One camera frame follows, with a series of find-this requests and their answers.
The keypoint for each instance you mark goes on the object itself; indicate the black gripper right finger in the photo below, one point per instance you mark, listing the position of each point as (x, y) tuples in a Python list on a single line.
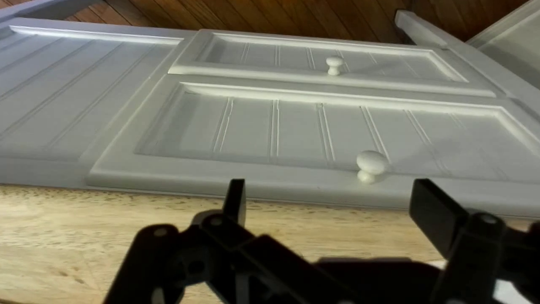
[(483, 259)]

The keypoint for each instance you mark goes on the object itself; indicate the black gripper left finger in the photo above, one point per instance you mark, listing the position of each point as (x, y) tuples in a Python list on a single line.
[(169, 264)]

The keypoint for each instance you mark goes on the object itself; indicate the large white drawer knob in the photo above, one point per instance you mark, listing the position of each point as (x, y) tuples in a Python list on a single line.
[(370, 164)]

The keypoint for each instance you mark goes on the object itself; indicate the large white drawer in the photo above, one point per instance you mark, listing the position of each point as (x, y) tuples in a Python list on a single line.
[(270, 128)]

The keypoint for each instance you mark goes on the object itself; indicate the white dresser with wood top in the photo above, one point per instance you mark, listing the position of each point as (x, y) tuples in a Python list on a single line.
[(56, 242)]

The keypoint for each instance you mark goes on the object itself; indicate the small white drawer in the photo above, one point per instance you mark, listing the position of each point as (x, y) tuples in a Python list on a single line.
[(270, 56)]

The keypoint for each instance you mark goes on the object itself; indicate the small white drawer knob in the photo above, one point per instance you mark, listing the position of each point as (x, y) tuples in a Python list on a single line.
[(334, 63)]

